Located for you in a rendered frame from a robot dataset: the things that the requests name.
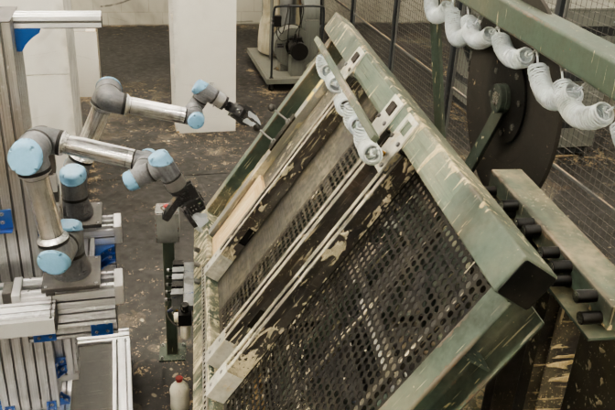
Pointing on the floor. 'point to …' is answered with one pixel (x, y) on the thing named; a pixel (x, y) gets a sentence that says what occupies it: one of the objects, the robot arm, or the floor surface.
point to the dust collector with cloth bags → (285, 18)
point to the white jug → (179, 394)
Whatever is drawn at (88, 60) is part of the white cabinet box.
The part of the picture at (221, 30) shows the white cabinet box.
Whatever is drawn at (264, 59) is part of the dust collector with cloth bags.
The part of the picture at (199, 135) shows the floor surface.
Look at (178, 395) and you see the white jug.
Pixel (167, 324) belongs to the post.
